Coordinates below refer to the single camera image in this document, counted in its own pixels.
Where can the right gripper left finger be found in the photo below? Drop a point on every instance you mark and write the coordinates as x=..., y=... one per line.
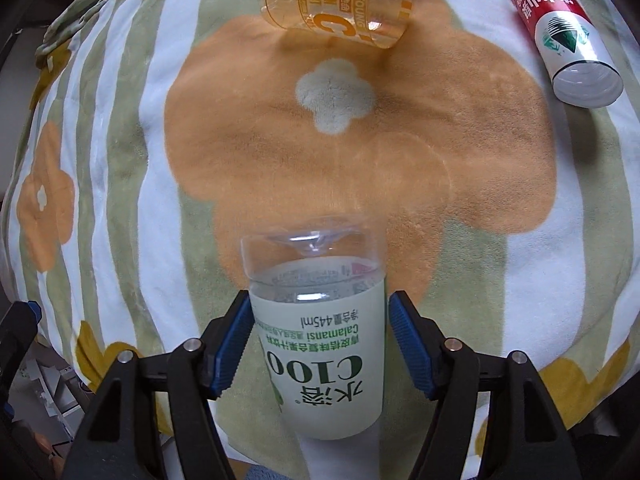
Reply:
x=119, y=438

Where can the green label C100 plastic cup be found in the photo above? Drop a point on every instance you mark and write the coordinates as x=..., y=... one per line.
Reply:
x=317, y=292

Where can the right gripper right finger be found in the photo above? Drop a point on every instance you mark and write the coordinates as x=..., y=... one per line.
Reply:
x=525, y=435

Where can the striped floral fleece blanket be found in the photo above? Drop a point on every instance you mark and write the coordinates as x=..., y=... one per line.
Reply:
x=163, y=131

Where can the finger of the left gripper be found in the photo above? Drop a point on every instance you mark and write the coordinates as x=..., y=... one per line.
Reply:
x=18, y=329

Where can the red label plastic cup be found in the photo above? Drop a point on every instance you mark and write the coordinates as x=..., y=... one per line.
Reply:
x=581, y=70

